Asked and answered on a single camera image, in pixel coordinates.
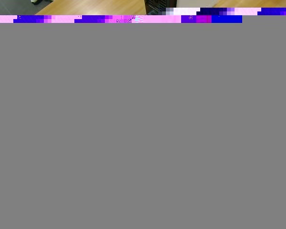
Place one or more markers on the white capsule coffee machine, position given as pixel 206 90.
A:
pixel 193 3

